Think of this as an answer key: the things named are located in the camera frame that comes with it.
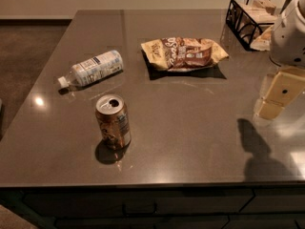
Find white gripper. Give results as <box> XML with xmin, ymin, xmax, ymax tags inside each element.
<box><xmin>254</xmin><ymin>0</ymin><xmax>305</xmax><ymax>120</ymax></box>

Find orange soda can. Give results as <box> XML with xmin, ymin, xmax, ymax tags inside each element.
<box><xmin>95</xmin><ymin>94</ymin><xmax>132</xmax><ymax>150</ymax></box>

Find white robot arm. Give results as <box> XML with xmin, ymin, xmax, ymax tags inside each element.
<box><xmin>254</xmin><ymin>0</ymin><xmax>305</xmax><ymax>120</ymax></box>

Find napkins in basket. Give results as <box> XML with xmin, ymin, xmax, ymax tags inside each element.
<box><xmin>237</xmin><ymin>0</ymin><xmax>277</xmax><ymax>51</ymax></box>

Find brown chip bag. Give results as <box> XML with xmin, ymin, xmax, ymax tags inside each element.
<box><xmin>141</xmin><ymin>37</ymin><xmax>229</xmax><ymax>72</ymax></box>

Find dark cabinet drawers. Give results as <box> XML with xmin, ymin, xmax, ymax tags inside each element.
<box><xmin>0</xmin><ymin>188</ymin><xmax>305</xmax><ymax>229</ymax></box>

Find clear plastic water bottle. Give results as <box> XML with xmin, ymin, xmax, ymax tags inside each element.
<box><xmin>58</xmin><ymin>51</ymin><xmax>123</xmax><ymax>88</ymax></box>

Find black wire basket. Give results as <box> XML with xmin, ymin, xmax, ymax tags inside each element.
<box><xmin>226</xmin><ymin>0</ymin><xmax>277</xmax><ymax>51</ymax></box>

